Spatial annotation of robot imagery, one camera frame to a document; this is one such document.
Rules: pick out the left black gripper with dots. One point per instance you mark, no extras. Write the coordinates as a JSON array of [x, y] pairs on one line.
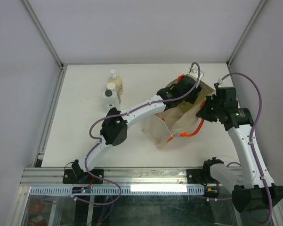
[[194, 94]]

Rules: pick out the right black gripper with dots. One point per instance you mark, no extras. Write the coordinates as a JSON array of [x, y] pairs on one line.
[[202, 112]]

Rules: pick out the beige canvas bag orange handles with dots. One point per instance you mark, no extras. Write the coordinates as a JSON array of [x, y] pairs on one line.
[[176, 123]]

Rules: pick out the cream pump lotion bottle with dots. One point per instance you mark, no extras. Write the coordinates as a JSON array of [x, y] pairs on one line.
[[116, 79]]

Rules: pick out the yellow bottle beige round cap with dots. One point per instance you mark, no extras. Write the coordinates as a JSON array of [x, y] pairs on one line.
[[111, 86]]

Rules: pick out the white bottle black cap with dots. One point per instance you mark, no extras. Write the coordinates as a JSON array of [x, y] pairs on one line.
[[110, 100]]

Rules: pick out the green bottle beige cap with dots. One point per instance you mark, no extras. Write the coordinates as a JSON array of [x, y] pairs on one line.
[[185, 106]]

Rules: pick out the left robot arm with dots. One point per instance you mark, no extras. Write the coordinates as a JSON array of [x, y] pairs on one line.
[[112, 130]]

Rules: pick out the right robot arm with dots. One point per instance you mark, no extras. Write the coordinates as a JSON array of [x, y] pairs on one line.
[[255, 189]]

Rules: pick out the black connector box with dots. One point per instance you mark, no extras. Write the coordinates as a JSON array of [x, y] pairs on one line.
[[211, 192]]

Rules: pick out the small electronics board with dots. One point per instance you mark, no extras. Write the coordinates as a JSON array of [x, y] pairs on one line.
[[82, 189]]

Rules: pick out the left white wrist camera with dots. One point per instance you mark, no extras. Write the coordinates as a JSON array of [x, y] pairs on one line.
[[194, 72]]

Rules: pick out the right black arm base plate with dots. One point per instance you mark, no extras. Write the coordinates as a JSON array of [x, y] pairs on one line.
[[199, 176]]

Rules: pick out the grey slotted cable duct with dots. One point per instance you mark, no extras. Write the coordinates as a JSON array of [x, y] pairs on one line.
[[123, 190]]

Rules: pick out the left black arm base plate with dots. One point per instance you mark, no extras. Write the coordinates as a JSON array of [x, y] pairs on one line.
[[83, 176]]

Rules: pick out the aluminium mounting rail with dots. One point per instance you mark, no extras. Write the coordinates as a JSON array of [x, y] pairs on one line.
[[56, 176]]

